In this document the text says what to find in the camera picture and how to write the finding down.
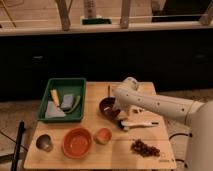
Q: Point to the green plastic tray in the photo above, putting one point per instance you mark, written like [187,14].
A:
[75,86]

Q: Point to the grey sponge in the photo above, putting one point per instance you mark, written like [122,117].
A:
[67,101]

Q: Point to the yellow corn piece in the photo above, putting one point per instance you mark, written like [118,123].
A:
[55,97]

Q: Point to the orange bowl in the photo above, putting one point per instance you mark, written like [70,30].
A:
[77,143]

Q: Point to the green chili pepper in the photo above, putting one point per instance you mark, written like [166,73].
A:
[77,101]

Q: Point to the green base stand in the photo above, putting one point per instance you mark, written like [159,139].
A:
[95,21]

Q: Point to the dark maroon bowl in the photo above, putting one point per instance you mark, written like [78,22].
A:
[106,108]

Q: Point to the white handled brush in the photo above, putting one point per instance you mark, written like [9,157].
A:
[127,125]

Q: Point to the small metal cup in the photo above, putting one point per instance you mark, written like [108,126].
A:
[44,142]

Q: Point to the small orange cup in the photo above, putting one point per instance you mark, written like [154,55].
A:
[103,136]

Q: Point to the bunch of dark grapes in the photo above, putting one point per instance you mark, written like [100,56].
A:
[141,148]

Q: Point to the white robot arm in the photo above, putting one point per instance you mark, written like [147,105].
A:
[198,116]

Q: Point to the black pole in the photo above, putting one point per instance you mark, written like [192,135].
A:
[18,141]

